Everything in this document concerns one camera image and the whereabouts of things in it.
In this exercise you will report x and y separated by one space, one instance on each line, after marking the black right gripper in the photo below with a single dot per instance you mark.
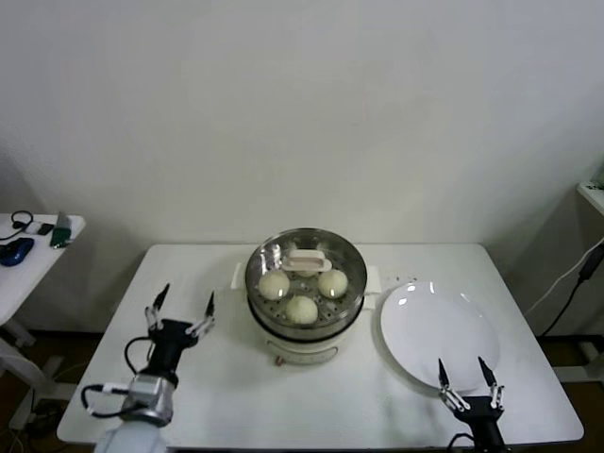
479 417

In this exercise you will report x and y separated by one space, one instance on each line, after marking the white round plate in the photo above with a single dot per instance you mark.
424 330

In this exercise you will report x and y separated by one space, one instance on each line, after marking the white shelf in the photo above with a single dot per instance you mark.
592 198

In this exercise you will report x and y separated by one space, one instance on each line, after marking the white side table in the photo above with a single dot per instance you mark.
28 278

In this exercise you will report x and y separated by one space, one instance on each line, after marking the grey angled card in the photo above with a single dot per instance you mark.
62 218

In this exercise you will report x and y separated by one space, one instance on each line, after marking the small black phone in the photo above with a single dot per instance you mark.
45 228

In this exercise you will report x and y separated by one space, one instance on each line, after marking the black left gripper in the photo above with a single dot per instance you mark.
170 340

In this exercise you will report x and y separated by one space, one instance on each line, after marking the green circuit board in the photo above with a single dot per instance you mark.
60 237

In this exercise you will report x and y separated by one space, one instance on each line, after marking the blue computer mouse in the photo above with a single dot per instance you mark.
16 250

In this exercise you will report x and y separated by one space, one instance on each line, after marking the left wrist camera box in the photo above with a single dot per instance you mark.
152 394

